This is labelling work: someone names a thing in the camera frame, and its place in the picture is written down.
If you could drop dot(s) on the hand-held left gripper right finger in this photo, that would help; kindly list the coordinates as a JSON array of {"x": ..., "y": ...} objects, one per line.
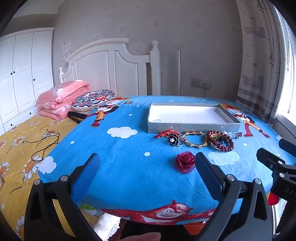
[{"x": 205, "y": 171}]

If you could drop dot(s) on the metal pole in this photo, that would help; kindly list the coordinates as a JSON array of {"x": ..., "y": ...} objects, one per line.
[{"x": 179, "y": 74}]

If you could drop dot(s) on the pink folded quilt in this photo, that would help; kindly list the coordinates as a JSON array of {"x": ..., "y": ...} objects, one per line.
[{"x": 60, "y": 97}]

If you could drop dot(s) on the white shallow tray box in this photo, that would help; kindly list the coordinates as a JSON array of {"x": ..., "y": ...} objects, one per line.
[{"x": 185, "y": 113}]

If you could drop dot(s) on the white lace cloth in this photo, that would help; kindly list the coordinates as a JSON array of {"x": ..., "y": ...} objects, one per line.
[{"x": 106, "y": 227}]

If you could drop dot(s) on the white bed headboard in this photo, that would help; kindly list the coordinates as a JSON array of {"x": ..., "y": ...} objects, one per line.
[{"x": 97, "y": 69}]

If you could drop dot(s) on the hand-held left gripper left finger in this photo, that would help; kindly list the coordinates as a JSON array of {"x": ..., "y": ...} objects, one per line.
[{"x": 89, "y": 176}]

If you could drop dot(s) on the black and yellow object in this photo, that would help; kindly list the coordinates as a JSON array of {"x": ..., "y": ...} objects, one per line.
[{"x": 75, "y": 115}]

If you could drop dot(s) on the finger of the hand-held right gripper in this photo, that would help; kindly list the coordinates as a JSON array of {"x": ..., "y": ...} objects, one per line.
[
  {"x": 288, "y": 144},
  {"x": 272, "y": 160}
]

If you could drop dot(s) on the gold bangle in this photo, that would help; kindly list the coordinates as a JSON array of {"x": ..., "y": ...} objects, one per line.
[{"x": 194, "y": 133}]

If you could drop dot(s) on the blue cartoon printed cloth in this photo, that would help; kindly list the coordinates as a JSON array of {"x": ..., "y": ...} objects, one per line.
[{"x": 138, "y": 166}]

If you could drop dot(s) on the wall socket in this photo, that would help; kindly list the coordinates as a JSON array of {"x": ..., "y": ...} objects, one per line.
[{"x": 205, "y": 80}]

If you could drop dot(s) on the black camellia brooch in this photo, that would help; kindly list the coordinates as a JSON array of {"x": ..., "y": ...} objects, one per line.
[{"x": 173, "y": 139}]

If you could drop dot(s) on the grey wall switch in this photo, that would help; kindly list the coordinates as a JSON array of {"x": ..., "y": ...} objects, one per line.
[{"x": 195, "y": 81}]

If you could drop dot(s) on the patterned round pillow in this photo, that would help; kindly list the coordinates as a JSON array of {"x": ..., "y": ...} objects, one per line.
[{"x": 92, "y": 98}]

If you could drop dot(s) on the white wardrobe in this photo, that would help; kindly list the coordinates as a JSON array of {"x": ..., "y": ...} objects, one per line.
[{"x": 23, "y": 69}]

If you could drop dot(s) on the jade pendant with purple tassel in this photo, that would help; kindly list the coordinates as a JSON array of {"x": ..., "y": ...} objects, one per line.
[{"x": 232, "y": 134}]

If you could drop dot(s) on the boat printed curtain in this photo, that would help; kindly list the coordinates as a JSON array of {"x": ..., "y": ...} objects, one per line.
[{"x": 259, "y": 58}]

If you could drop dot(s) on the yellow floral bed sheet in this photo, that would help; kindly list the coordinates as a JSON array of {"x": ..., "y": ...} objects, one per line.
[{"x": 13, "y": 185}]

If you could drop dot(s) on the person's left hand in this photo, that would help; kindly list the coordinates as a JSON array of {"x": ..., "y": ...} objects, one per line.
[{"x": 141, "y": 237}]

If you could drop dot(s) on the paper notes on wall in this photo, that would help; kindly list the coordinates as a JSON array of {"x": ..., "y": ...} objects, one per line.
[{"x": 67, "y": 46}]

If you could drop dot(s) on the red rose brooch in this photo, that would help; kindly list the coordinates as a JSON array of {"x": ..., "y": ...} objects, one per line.
[{"x": 185, "y": 161}]

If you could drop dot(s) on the white charger plug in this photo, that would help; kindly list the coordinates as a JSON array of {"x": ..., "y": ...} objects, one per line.
[{"x": 206, "y": 85}]

